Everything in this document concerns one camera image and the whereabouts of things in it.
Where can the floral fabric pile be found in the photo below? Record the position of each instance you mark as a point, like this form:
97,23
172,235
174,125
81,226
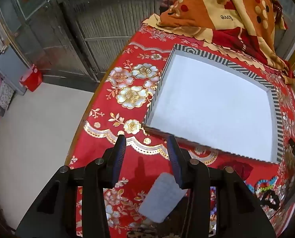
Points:
2,94

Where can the red box on floor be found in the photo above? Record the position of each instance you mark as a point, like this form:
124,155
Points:
30,78

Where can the striped-rim white box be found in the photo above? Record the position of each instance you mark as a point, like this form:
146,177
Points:
211,99

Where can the colourful beaded ornament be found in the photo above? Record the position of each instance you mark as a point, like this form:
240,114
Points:
261,187

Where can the orange and red blanket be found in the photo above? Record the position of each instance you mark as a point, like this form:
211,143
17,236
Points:
199,10

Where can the grey metal gate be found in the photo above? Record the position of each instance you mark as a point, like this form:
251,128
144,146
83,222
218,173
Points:
88,17

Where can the red bow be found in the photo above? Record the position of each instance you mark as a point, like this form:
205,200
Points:
236,169

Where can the red floral tablecloth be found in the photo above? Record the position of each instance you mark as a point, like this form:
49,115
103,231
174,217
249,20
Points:
117,129

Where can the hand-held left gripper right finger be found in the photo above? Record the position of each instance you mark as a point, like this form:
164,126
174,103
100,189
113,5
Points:
174,161

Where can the black scrunchie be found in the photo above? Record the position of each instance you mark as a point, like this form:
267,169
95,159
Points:
264,200

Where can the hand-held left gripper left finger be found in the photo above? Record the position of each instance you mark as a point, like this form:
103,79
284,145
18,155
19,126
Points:
119,158

